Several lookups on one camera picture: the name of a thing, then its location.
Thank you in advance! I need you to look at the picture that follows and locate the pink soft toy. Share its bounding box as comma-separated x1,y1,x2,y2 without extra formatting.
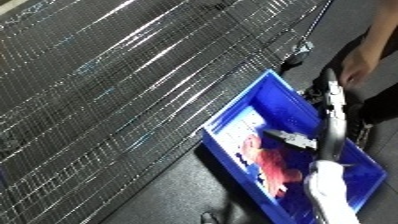
238,133,306,200

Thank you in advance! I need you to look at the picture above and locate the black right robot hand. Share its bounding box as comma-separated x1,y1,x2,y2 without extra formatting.
261,68,352,164

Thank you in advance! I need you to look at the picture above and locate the person's hand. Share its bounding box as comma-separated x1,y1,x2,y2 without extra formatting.
337,49,379,90

